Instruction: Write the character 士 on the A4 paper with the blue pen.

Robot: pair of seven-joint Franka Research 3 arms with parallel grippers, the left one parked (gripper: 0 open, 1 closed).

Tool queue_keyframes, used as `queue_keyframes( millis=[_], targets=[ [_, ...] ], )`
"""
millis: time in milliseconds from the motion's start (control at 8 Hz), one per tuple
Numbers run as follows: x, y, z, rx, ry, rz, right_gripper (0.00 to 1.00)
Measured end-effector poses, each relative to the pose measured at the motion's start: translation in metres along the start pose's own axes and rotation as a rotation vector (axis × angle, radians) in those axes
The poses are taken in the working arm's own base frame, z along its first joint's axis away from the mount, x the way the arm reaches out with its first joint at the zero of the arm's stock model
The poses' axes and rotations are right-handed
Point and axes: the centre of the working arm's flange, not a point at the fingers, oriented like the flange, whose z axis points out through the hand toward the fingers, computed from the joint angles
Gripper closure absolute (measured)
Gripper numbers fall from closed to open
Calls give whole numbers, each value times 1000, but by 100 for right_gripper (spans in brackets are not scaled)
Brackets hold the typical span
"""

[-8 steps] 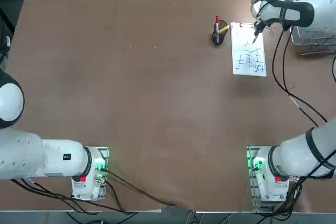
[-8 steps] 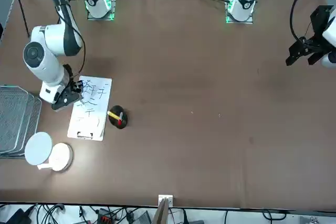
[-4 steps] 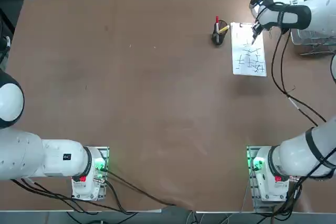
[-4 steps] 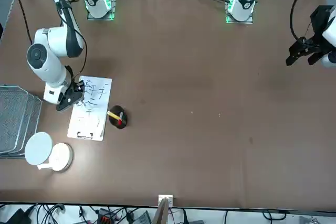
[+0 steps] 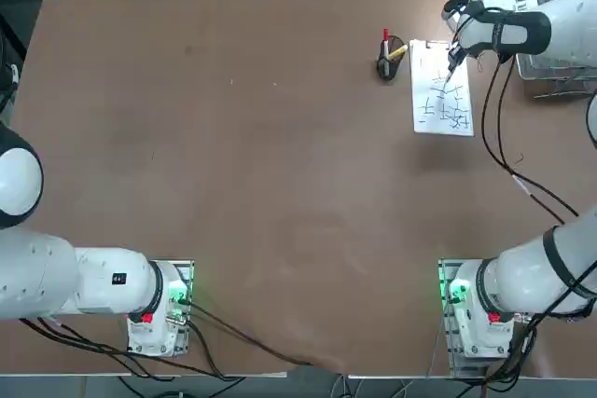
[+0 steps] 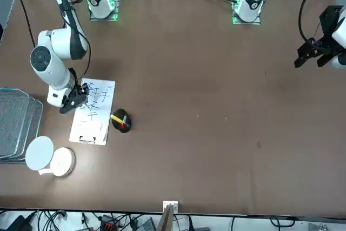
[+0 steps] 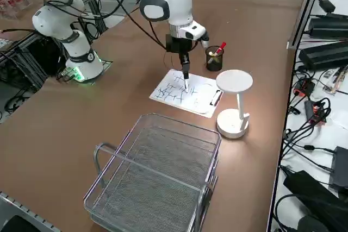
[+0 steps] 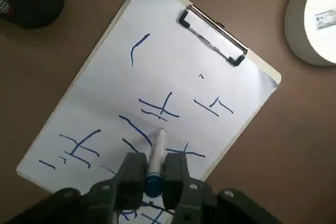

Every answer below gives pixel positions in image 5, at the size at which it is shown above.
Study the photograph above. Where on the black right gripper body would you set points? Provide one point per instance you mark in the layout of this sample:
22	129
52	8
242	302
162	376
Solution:
455	57

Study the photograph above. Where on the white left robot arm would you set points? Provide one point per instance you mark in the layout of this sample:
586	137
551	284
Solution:
46	272

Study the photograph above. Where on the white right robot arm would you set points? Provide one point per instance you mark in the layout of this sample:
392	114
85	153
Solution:
573	20

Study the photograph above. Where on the black mesh pen holder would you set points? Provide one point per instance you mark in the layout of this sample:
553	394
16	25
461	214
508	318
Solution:
386	72

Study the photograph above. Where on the cream clipboard with metal clip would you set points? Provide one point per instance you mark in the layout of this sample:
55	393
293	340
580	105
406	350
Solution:
412	90

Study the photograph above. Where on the yellow marker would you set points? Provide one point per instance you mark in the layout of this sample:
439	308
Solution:
397	51

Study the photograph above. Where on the white marker with red cap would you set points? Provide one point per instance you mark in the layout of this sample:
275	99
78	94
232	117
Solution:
385	41

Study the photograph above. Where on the silver mesh letter tray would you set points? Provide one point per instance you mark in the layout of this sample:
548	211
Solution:
559	72

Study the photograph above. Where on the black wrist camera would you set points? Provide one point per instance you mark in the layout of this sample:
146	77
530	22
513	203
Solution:
454	2

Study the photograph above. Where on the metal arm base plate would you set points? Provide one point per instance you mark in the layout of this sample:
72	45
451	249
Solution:
454	365
186	267

